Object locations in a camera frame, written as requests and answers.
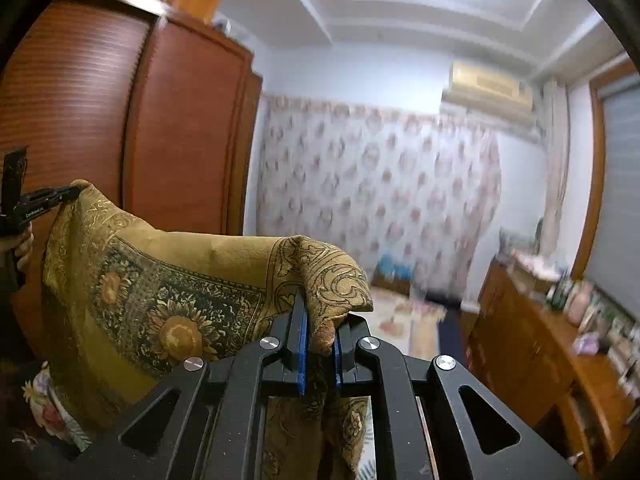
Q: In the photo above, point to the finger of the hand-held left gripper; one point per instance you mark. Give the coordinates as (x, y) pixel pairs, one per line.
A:
(55, 191)
(42, 209)

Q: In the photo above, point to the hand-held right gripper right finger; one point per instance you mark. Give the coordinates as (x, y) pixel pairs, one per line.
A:
(339, 365)

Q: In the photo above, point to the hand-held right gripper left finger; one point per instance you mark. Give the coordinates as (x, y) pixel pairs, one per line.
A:
(300, 350)

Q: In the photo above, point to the brown patterned shirt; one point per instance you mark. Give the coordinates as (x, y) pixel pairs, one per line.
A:
(150, 270)

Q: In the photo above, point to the person's left hand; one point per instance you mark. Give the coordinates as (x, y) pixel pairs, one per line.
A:
(24, 247)

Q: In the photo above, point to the floral blanket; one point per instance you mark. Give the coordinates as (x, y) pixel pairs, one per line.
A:
(400, 320)

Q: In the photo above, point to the blue item on box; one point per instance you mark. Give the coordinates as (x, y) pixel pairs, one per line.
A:
(395, 275)

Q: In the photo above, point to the dark blue mattress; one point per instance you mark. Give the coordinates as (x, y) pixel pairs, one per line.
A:
(452, 330)

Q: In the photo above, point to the brown slatted wooden wardrobe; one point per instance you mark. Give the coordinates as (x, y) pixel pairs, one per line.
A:
(190, 135)

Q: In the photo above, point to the circle-patterned sheer curtain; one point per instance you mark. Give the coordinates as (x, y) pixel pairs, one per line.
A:
(375, 185)

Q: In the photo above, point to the long wooden cabinet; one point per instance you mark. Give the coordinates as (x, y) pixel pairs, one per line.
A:
(525, 340)

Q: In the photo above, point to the patterned cushion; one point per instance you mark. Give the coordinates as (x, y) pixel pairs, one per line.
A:
(515, 245)

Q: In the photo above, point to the open cardboard box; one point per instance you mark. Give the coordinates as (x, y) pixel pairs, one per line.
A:
(535, 272)

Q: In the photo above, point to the clear storage box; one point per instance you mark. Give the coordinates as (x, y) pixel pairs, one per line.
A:
(224, 25)

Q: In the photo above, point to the pink thermos bottle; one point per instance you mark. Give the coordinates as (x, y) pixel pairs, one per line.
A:
(579, 302)

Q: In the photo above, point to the purple tissue holder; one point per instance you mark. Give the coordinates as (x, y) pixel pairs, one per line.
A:
(587, 345)

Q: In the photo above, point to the tied beige window curtain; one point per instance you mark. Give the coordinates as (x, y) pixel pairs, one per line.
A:
(555, 170)

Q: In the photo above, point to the grey window blind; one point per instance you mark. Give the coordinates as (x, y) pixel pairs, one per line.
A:
(617, 200)

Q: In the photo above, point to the beige wall air conditioner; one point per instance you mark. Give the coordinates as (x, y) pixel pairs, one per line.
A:
(490, 90)

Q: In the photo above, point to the wooden window frame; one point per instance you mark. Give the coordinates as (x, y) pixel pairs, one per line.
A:
(592, 160)

